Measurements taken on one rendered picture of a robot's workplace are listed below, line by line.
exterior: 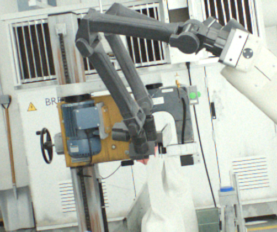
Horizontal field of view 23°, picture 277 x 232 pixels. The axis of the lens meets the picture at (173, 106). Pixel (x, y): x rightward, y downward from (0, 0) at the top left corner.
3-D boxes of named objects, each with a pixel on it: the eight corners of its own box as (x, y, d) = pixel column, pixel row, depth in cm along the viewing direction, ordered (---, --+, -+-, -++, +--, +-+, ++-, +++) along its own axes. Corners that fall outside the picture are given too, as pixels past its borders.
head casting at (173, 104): (194, 142, 323) (185, 79, 322) (142, 149, 325) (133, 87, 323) (196, 135, 353) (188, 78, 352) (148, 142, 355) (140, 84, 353)
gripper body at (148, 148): (129, 146, 274) (126, 135, 268) (154, 143, 273) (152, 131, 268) (129, 159, 270) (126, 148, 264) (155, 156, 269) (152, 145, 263)
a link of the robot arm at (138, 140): (141, 137, 259) (145, 125, 263) (124, 135, 261) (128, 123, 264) (144, 148, 264) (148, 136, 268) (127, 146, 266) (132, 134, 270)
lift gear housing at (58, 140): (65, 155, 332) (62, 132, 331) (54, 156, 332) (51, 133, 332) (70, 152, 342) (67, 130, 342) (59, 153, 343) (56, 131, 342)
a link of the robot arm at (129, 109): (84, 38, 236) (95, 22, 244) (71, 42, 238) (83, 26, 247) (141, 133, 256) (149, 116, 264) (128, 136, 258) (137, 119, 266)
